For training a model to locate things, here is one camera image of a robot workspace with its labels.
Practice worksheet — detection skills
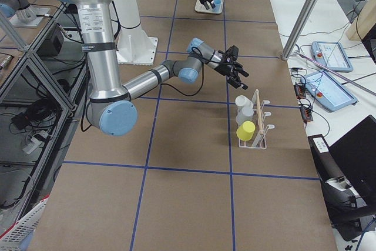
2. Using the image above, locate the pale green plastic cup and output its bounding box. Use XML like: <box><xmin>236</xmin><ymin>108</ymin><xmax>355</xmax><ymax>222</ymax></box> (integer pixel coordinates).
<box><xmin>235</xmin><ymin>95</ymin><xmax>253</xmax><ymax>110</ymax></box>

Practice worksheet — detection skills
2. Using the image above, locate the grey plastic cup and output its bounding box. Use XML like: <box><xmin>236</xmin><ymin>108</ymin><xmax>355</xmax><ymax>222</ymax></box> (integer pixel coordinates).
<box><xmin>236</xmin><ymin>106</ymin><xmax>254</xmax><ymax>126</ymax></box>

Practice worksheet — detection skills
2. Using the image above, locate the yellow plastic cup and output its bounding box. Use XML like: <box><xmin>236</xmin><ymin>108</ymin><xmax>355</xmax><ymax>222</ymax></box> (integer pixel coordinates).
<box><xmin>236</xmin><ymin>121</ymin><xmax>256</xmax><ymax>141</ymax></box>

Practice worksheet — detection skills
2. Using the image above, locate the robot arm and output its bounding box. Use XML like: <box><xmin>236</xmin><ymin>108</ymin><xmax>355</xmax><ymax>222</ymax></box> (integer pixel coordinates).
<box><xmin>110</xmin><ymin>0</ymin><xmax>224</xmax><ymax>72</ymax></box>
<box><xmin>59</xmin><ymin>0</ymin><xmax>247</xmax><ymax>136</ymax></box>

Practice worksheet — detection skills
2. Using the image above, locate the cream plastic tray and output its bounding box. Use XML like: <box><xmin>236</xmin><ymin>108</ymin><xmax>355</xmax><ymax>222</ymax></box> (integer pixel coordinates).
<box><xmin>194</xmin><ymin>0</ymin><xmax>226</xmax><ymax>14</ymax></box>

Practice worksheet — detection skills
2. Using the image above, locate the teach pendant with red button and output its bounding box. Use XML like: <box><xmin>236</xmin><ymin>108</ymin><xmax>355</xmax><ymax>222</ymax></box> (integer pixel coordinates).
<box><xmin>300</xmin><ymin>71</ymin><xmax>358</xmax><ymax>112</ymax></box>

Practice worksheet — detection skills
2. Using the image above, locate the metal rod stand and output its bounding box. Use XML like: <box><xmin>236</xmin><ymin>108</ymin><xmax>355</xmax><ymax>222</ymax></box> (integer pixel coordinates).
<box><xmin>292</xmin><ymin>51</ymin><xmax>376</xmax><ymax>96</ymax></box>

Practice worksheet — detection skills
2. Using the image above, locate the black laptop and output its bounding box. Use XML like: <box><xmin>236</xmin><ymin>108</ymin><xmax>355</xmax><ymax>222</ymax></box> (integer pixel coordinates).
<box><xmin>330</xmin><ymin>115</ymin><xmax>375</xmax><ymax>196</ymax></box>

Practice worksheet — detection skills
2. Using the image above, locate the white wire cup rack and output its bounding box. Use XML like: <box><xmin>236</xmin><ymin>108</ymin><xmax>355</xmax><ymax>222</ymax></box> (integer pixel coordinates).
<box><xmin>238</xmin><ymin>89</ymin><xmax>275</xmax><ymax>149</ymax></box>

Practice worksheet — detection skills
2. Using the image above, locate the aluminium frame post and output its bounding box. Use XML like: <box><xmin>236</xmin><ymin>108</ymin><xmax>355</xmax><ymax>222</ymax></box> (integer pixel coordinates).
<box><xmin>281</xmin><ymin>0</ymin><xmax>318</xmax><ymax>61</ymax></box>

